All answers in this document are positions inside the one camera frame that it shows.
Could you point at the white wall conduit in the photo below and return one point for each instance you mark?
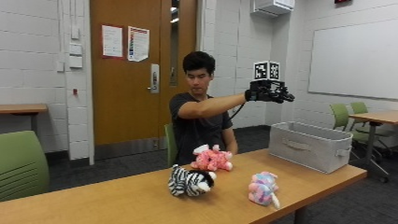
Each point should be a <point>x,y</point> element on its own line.
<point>75,18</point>

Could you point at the grey fabric storage bin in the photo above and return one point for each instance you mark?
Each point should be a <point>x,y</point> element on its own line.
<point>309,147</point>

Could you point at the green chair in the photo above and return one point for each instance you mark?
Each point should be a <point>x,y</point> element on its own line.
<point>360,109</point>
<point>21,165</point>
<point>341,116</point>
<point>171,143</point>

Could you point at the wooden door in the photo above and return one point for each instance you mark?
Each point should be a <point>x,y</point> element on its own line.
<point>124,77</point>

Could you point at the colourful paper poster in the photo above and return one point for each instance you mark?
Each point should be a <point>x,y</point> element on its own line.
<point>139,44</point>

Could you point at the pink soft toy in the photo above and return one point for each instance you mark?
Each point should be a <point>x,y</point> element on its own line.
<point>212,159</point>

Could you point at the red exit sign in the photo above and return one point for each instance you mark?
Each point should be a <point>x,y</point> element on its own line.
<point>343,1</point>

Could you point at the white wall switch box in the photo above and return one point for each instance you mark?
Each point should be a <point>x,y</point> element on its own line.
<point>75,61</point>
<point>75,49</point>

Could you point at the whiteboard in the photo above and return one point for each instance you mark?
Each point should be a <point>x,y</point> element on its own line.
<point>355,62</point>

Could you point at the wooden side table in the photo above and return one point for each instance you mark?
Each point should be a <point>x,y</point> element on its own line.
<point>21,109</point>
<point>375,124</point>

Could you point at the pastel unicorn soft toy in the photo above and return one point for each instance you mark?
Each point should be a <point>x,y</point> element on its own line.
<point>263,189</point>

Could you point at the white paper notice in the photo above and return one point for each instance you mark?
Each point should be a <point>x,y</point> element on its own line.
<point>112,41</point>

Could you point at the the person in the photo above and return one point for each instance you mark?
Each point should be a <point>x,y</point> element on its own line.
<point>199,118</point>

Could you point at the white wall unit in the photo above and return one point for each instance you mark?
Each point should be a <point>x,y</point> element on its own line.
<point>272,6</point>

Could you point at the zebra striped soft toy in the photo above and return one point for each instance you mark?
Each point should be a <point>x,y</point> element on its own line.
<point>190,183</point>

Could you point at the white marker cube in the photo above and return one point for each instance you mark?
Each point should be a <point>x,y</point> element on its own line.
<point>267,70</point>

